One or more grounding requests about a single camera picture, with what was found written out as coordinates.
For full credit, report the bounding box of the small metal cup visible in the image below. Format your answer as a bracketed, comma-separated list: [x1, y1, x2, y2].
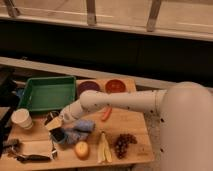
[45, 111, 59, 124]

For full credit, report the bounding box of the blue cloth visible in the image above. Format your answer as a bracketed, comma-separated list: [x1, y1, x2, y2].
[66, 130, 89, 145]

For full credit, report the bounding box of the green plastic tray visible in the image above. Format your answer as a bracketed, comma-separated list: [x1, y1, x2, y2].
[18, 76, 76, 113]

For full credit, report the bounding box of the blue sponge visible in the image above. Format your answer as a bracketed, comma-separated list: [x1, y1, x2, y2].
[72, 120, 95, 132]

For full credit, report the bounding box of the orange carrot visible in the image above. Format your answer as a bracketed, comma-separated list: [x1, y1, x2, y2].
[101, 107, 112, 121]

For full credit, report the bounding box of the bunch of dark grapes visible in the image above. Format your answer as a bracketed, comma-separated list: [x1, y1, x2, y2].
[114, 134, 137, 159]

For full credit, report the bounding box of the blue plastic cup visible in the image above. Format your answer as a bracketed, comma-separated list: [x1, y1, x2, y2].
[50, 128, 67, 144]

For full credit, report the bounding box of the yellow banana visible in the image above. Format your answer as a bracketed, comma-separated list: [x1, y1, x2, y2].
[97, 132, 112, 163]

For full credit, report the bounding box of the purple bowl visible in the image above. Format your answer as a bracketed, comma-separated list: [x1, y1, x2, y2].
[77, 81, 100, 94]

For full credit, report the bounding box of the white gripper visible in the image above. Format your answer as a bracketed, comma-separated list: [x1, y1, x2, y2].
[45, 101, 83, 131]

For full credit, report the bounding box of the white paper cup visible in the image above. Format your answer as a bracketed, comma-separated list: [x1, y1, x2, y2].
[11, 108, 33, 129]

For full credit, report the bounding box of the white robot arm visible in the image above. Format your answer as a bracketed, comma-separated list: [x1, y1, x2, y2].
[47, 82, 213, 171]

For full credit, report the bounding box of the black handled tool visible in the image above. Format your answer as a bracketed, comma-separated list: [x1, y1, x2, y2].
[16, 154, 51, 163]

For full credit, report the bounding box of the orange bowl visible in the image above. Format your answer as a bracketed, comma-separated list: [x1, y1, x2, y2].
[105, 79, 126, 93]

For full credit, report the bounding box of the dark eraser block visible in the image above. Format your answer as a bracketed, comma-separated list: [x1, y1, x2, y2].
[51, 129, 64, 141]

